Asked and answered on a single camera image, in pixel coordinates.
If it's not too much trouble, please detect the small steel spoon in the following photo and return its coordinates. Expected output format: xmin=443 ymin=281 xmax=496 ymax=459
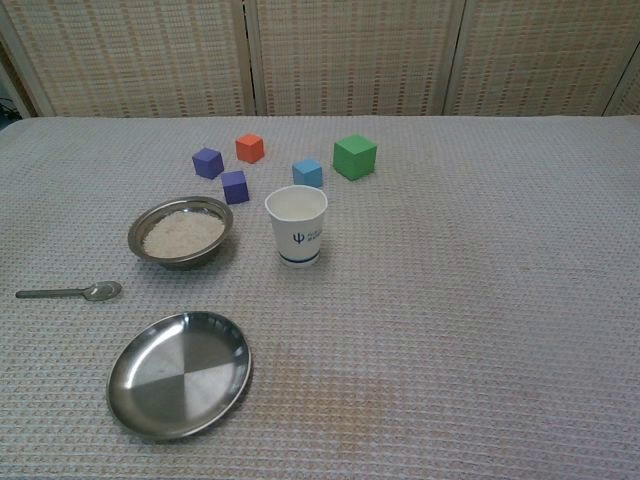
xmin=15 ymin=280 xmax=124 ymax=303

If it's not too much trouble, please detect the white paper cup blue logo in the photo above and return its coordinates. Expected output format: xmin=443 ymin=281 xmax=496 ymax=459
xmin=264 ymin=185 xmax=329 ymax=269

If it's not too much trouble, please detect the woven bamboo folding screen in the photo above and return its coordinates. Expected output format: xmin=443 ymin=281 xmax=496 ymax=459
xmin=0 ymin=0 xmax=640 ymax=119

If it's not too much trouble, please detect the large green foam cube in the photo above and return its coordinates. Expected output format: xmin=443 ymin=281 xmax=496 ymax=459
xmin=332 ymin=133 xmax=378 ymax=182

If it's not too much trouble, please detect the purple foam cube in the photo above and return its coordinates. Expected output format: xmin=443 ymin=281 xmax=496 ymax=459
xmin=221 ymin=170 xmax=250 ymax=206
xmin=191 ymin=147 xmax=225 ymax=181

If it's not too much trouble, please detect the round steel bowl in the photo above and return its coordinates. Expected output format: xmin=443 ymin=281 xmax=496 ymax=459
xmin=127 ymin=195 xmax=235 ymax=272

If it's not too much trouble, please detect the round steel plate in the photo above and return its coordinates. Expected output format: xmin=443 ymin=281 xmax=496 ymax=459
xmin=106 ymin=310 xmax=253 ymax=443

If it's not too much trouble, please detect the light blue foam cube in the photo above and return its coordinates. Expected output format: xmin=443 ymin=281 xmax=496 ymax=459
xmin=291 ymin=158 xmax=324 ymax=189

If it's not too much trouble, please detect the white waffle weave tablecloth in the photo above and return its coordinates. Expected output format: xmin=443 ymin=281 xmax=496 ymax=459
xmin=0 ymin=115 xmax=640 ymax=480

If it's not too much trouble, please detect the orange foam cube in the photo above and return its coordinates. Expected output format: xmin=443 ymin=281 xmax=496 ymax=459
xmin=235 ymin=133 xmax=265 ymax=165

